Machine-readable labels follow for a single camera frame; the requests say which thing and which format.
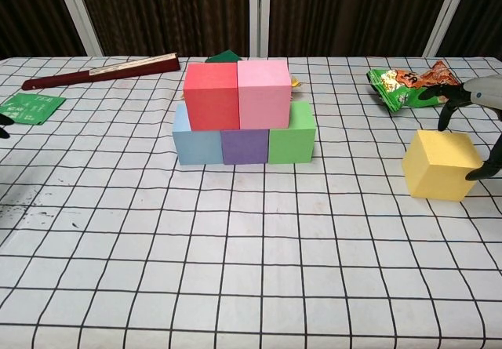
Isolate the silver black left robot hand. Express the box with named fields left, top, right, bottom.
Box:
left=0, top=113, right=16, bottom=140

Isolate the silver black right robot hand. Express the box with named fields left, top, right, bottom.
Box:
left=417, top=75, right=502, bottom=181

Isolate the dark red folded fan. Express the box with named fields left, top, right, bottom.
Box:
left=21, top=53, right=181, bottom=91

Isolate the red foam cube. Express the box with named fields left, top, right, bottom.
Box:
left=183, top=62, right=241, bottom=132

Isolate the white black checked tablecloth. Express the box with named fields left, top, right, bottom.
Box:
left=0, top=55, right=502, bottom=349

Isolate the green orange snack bag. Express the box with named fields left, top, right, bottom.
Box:
left=366, top=60, right=462, bottom=113

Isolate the green flat sachet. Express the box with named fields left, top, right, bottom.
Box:
left=0, top=93, right=67, bottom=125

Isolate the purple foam cube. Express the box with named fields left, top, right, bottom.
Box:
left=220, top=129, right=271, bottom=166

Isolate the pink foam cube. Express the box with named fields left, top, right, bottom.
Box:
left=237, top=60, right=292, bottom=129

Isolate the light blue foam cube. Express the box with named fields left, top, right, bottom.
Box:
left=172, top=104, right=224, bottom=166

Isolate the green yellow sponge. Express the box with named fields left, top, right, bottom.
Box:
left=206, top=49, right=243, bottom=64

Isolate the white snack packet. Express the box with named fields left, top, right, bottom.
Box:
left=289, top=74, right=304, bottom=101

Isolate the green foam cube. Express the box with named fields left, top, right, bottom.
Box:
left=267, top=101, right=318, bottom=165

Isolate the yellow foam cube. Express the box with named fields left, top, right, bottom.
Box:
left=402, top=129, right=484, bottom=202

